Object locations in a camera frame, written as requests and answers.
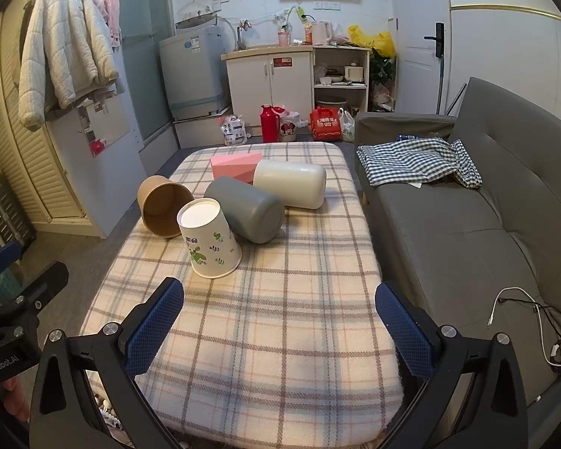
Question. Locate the grey sofa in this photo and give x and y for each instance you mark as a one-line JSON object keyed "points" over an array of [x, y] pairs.
{"points": [[449, 234]]}

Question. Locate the green checked cloth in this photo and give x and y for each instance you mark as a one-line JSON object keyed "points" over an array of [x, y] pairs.
{"points": [[402, 163]]}

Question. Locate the pink cup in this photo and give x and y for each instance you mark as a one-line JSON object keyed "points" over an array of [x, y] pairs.
{"points": [[284, 39]]}

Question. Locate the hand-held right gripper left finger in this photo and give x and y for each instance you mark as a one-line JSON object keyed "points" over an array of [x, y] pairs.
{"points": [[154, 332]]}

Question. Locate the brown paper cup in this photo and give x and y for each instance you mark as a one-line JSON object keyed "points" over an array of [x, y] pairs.
{"points": [[161, 217]]}

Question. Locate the cartoon print bin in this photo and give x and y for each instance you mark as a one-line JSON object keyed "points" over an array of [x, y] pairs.
{"points": [[289, 130]]}

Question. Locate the red shopping bag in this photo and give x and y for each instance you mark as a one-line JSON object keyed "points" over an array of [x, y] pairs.
{"points": [[326, 124]]}

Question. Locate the glass shower door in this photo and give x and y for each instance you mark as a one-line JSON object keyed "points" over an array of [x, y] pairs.
{"points": [[145, 56]]}

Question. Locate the red thermos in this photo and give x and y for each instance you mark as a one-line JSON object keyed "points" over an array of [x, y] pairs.
{"points": [[269, 124]]}

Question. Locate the pink kettle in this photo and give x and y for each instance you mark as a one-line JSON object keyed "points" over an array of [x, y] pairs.
{"points": [[321, 33]]}

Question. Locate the green plant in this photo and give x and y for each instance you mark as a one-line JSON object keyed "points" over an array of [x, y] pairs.
{"points": [[383, 70]]}

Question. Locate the white door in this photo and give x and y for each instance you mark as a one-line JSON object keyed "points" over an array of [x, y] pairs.
{"points": [[416, 75]]}

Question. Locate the louvered wardrobe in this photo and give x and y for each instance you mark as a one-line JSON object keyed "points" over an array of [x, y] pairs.
{"points": [[32, 168]]}

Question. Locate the white wall sockets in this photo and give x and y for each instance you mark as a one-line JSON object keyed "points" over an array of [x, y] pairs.
{"points": [[326, 6]]}

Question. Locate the white printed paper cup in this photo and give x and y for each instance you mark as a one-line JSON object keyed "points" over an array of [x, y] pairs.
{"points": [[210, 250]]}

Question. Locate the ribbed suitcase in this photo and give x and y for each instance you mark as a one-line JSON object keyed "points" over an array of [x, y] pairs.
{"points": [[4, 210]]}

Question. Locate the metal faucet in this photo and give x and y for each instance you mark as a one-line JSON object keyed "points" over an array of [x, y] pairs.
{"points": [[241, 32]]}

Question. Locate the pink box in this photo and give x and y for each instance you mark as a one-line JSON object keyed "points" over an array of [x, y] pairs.
{"points": [[233, 166]]}

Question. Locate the grey plastic cup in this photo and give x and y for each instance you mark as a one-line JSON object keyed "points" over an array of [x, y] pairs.
{"points": [[250, 210]]}

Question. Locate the white puffer jacket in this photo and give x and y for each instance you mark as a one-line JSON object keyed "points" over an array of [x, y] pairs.
{"points": [[60, 46]]}

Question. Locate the grey washing machine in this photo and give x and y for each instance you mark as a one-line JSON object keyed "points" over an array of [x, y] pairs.
{"points": [[191, 70]]}

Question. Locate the orange bottle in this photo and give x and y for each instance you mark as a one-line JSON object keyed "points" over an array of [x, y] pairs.
{"points": [[308, 33]]}

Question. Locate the pink hanging garment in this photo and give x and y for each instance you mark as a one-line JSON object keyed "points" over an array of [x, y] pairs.
{"points": [[113, 18]]}

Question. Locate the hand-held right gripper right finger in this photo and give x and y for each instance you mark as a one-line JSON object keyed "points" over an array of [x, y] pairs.
{"points": [[404, 332]]}

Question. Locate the white small appliance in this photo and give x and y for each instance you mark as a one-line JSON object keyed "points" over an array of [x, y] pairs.
{"points": [[354, 74]]}

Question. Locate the yellow plastic bag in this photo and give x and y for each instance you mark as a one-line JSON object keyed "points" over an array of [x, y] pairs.
{"points": [[378, 41]]}

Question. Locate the white sink cabinet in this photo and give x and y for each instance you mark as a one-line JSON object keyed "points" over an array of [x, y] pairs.
{"points": [[262, 84]]}

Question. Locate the white washer platform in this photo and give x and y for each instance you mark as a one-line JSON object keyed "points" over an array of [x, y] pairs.
{"points": [[198, 131]]}

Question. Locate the plaid blanket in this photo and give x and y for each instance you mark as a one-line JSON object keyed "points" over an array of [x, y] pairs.
{"points": [[271, 336]]}

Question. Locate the white plastic cup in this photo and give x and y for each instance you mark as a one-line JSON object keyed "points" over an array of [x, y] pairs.
{"points": [[290, 183]]}

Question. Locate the white plastic bag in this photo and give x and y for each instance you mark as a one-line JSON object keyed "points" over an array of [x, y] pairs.
{"points": [[348, 126]]}

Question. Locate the white printed package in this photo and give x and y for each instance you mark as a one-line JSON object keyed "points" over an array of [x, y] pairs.
{"points": [[233, 131]]}

